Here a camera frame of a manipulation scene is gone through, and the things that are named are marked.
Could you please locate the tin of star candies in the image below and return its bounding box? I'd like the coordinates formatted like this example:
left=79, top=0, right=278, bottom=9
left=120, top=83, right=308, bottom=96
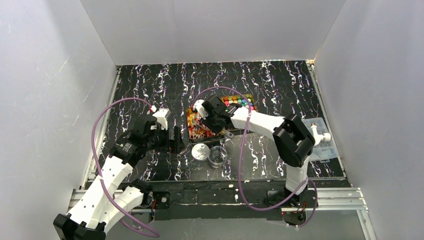
left=220, top=94, right=258, bottom=112

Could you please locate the tin of lollipops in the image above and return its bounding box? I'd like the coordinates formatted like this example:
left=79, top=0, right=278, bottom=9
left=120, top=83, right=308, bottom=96
left=186, top=108, right=226, bottom=145

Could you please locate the clear round jar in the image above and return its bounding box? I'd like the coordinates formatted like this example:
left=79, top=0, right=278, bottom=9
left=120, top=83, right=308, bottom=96
left=208, top=146, right=228, bottom=168

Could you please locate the clear plastic scoop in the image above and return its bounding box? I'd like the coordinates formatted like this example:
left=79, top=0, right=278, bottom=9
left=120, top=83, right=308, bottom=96
left=220, top=128, right=234, bottom=139

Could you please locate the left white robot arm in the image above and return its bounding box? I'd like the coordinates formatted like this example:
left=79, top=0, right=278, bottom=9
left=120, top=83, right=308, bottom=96
left=53, top=108, right=185, bottom=240

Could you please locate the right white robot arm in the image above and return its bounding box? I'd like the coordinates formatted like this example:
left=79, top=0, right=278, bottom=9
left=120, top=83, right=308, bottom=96
left=193, top=95, right=332, bottom=204

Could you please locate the round white jar lid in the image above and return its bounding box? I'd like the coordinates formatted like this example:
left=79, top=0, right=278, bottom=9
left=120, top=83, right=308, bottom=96
left=191, top=143, right=210, bottom=162

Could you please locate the clear plastic organizer box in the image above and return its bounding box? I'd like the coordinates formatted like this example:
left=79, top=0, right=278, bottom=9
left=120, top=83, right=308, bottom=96
left=302, top=117, right=339, bottom=163

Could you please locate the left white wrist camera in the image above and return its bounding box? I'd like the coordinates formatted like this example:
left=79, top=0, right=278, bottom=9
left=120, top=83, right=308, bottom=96
left=149, top=105, right=171, bottom=130

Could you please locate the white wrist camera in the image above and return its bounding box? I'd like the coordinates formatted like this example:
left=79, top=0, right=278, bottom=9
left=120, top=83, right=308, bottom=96
left=149, top=105, right=171, bottom=130
left=192, top=99, right=209, bottom=120

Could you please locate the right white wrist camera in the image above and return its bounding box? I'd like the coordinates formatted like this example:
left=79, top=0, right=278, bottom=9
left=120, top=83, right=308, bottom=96
left=192, top=99, right=209, bottom=120

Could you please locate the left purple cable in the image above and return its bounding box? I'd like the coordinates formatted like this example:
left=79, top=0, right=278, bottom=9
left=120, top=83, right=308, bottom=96
left=92, top=97, right=161, bottom=239

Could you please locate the purple cable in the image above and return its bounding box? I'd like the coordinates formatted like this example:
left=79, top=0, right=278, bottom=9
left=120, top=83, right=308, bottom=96
left=192, top=86, right=319, bottom=229
left=92, top=97, right=161, bottom=239

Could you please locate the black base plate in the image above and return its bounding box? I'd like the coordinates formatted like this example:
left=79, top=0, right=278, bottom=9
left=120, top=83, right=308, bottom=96
left=151, top=181, right=318, bottom=221

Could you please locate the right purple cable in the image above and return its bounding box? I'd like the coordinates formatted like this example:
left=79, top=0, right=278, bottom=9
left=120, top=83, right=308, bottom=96
left=192, top=86, right=319, bottom=229

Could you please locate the aluminium frame rail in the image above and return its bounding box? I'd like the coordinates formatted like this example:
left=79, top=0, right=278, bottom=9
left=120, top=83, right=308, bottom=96
left=68, top=187, right=369, bottom=211

